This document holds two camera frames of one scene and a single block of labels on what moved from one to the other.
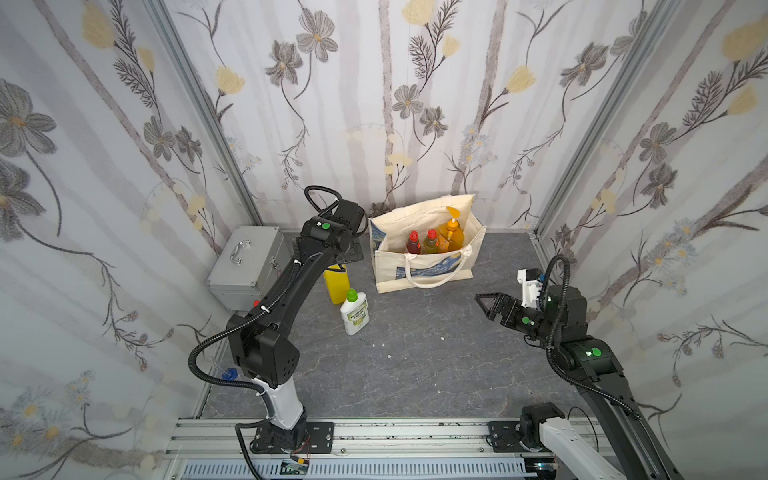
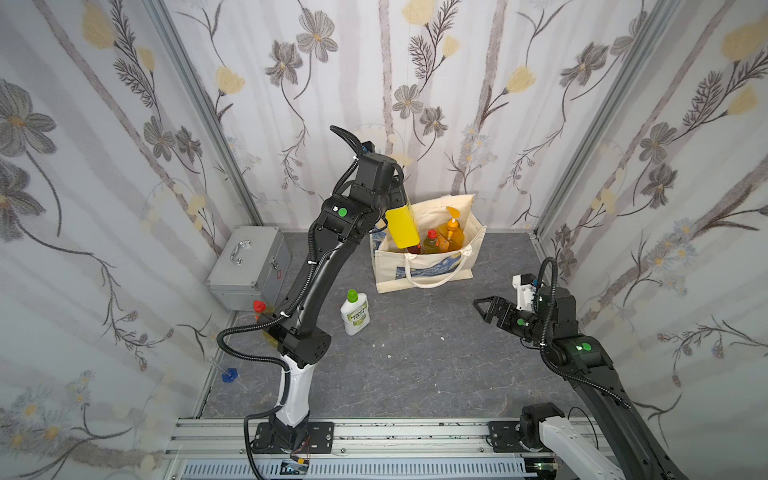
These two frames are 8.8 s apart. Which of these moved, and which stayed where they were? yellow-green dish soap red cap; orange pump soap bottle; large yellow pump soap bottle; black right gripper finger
Moved: large yellow pump soap bottle
Stayed: yellow-green dish soap red cap; orange pump soap bottle; black right gripper finger
